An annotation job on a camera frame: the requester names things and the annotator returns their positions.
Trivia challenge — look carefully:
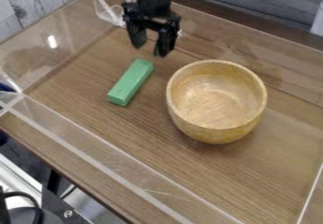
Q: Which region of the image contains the clear acrylic enclosure wall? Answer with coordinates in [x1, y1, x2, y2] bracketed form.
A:
[0, 0, 323, 224]

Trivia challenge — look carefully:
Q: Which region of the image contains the green rectangular block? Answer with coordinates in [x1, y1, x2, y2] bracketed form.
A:
[107, 59, 154, 107]

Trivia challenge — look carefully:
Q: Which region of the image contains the blue object left edge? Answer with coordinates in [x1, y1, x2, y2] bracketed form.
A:
[0, 82, 17, 92]

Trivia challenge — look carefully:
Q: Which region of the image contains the brown wooden bowl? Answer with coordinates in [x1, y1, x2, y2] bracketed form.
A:
[166, 60, 267, 145]

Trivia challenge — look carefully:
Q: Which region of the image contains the black table leg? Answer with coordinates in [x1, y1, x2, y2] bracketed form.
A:
[47, 170, 62, 195]

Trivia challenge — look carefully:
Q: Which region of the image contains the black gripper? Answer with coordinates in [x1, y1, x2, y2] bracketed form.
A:
[122, 0, 181, 58]

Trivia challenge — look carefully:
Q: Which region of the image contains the black cable bottom left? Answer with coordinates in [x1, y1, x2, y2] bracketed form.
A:
[0, 184, 46, 224]

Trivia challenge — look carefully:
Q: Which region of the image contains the black metal bracket with screw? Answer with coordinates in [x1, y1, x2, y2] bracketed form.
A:
[42, 188, 94, 224]

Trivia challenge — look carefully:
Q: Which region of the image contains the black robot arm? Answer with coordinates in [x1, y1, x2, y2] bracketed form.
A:
[122, 0, 182, 58]

